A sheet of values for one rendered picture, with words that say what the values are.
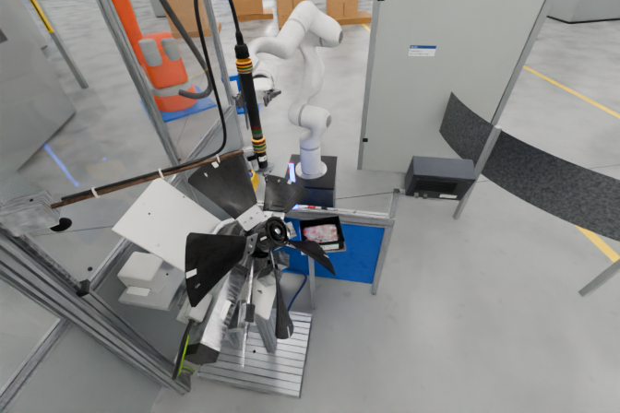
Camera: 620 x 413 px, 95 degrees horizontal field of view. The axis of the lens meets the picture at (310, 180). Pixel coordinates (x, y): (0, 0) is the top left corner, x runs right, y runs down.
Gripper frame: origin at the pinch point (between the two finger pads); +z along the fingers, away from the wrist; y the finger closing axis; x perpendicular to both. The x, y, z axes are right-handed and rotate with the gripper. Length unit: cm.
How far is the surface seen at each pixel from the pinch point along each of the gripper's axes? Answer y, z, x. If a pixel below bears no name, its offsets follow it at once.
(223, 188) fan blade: 17.3, 4.1, -29.8
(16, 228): 56, 38, -12
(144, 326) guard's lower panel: 82, 16, -109
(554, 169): -160, -68, -88
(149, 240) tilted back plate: 41, 21, -37
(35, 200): 52, 32, -8
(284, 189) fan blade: 0, -15, -48
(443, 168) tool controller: -71, -21, -47
